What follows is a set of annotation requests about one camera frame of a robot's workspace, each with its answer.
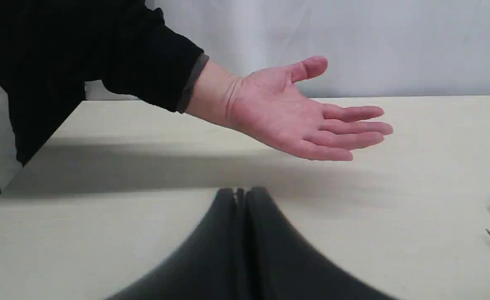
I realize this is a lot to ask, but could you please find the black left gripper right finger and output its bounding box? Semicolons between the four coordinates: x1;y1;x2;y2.
245;187;397;300

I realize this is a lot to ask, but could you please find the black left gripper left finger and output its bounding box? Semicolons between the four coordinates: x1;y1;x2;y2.
105;188;238;300

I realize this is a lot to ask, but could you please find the black sleeved forearm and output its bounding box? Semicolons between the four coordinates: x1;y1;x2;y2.
0;0;239;167

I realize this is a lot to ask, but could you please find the person's bare hand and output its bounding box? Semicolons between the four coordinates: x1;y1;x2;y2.
224;55;394;162

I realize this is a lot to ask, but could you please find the white backdrop curtain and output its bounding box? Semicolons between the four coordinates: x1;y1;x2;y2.
85;0;490;100

